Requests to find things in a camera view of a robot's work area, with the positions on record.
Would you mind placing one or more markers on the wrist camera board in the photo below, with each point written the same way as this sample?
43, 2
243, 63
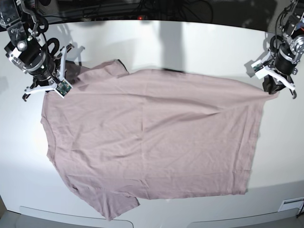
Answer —
63, 88
257, 70

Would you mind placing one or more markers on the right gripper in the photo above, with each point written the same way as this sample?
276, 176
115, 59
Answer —
52, 71

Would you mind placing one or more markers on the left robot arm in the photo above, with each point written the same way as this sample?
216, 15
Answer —
286, 50

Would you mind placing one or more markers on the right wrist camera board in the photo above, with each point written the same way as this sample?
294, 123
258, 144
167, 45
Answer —
63, 88

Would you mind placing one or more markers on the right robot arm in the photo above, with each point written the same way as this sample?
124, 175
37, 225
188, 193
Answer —
30, 51

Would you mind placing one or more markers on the pink T-shirt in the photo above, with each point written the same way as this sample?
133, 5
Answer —
117, 136

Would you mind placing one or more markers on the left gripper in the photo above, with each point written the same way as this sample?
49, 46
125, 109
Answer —
270, 84

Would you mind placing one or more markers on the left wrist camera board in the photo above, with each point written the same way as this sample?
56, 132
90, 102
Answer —
257, 70

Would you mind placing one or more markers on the white label plate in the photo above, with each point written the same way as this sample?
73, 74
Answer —
288, 204

